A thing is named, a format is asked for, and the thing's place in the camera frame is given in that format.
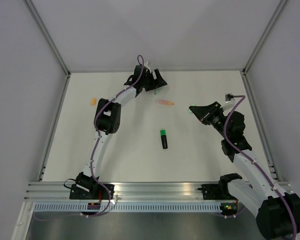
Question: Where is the dark green marker pen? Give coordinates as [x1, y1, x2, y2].
[160, 135, 168, 150]

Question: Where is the orange pen cap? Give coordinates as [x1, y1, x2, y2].
[90, 97, 97, 106]

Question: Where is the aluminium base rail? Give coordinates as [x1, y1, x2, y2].
[24, 181, 295, 202]

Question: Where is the bright green pen cap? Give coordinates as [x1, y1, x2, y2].
[160, 129, 167, 137]

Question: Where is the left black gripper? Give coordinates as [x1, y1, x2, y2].
[141, 70, 167, 93]

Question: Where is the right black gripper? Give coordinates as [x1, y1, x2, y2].
[190, 101, 230, 139]

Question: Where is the pink pen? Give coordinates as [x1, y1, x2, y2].
[156, 99, 174, 106]

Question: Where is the light green pen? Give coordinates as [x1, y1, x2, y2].
[154, 88, 161, 95]

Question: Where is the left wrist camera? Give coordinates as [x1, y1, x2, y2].
[144, 61, 156, 76]

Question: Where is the left aluminium frame post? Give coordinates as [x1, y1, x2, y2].
[22, 0, 71, 77]

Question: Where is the slotted cable duct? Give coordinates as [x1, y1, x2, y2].
[34, 202, 222, 213]

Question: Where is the right aluminium frame post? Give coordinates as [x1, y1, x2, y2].
[241, 0, 290, 75]

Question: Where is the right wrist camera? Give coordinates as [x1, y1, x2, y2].
[220, 93, 236, 112]

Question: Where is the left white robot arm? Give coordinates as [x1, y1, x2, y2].
[69, 64, 168, 201]

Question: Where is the aluminium frame post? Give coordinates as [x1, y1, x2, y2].
[241, 0, 290, 75]
[22, 0, 71, 77]

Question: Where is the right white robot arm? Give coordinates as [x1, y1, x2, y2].
[189, 102, 300, 240]

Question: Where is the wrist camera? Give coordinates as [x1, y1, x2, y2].
[220, 93, 236, 112]
[144, 61, 156, 76]

